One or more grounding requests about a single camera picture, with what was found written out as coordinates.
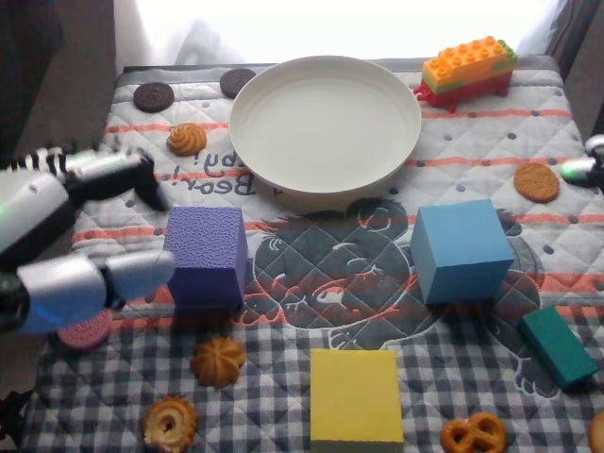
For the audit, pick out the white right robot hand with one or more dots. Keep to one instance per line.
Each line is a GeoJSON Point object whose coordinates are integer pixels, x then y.
{"type": "Point", "coordinates": [585, 167]}

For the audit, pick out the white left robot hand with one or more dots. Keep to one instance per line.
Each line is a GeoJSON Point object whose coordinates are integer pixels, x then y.
{"type": "Point", "coordinates": [38, 207]}

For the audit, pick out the blue foam cube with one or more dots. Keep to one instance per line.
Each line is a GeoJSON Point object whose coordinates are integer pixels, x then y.
{"type": "Point", "coordinates": [453, 240]}

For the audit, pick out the purple foam cube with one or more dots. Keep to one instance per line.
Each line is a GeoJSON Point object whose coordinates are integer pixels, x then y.
{"type": "Point", "coordinates": [207, 245]}

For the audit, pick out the white round plate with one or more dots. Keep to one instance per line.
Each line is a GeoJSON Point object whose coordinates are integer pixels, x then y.
{"type": "Point", "coordinates": [325, 127]}

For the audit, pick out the yellow block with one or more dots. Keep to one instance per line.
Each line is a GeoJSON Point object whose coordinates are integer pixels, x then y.
{"type": "Point", "coordinates": [354, 396]}

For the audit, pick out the round tan biscuit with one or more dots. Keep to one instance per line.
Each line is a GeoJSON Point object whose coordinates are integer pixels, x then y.
{"type": "Point", "coordinates": [536, 183]}

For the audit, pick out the dark grey curtain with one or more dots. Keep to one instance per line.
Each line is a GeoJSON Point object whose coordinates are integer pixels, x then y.
{"type": "Point", "coordinates": [580, 56]}
{"type": "Point", "coordinates": [71, 71]}

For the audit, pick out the pink sandwich cookie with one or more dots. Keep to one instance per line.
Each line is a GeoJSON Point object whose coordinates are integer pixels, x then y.
{"type": "Point", "coordinates": [87, 335]}

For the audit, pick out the orange toy brick train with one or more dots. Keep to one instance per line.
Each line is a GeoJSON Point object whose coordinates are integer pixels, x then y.
{"type": "Point", "coordinates": [467, 71]}

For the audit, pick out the dark chocolate sandwich cookie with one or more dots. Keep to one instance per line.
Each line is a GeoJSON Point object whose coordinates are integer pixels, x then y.
{"type": "Point", "coordinates": [154, 96]}
{"type": "Point", "coordinates": [235, 82]}

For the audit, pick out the swirl butter cookie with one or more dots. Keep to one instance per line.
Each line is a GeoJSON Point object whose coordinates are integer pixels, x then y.
{"type": "Point", "coordinates": [188, 139]}
{"type": "Point", "coordinates": [218, 362]}

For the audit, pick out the teal green rectangular block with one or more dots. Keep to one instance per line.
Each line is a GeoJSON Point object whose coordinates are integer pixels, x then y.
{"type": "Point", "coordinates": [557, 347]}

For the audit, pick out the golden cookie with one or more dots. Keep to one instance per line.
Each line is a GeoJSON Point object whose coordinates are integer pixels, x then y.
{"type": "Point", "coordinates": [598, 434]}

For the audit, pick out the grey quilt with printed bear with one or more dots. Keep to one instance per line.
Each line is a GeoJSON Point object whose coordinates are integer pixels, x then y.
{"type": "Point", "coordinates": [330, 283]}

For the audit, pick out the pretzel shaped cookie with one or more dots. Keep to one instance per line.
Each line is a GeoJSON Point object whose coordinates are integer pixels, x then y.
{"type": "Point", "coordinates": [460, 436]}

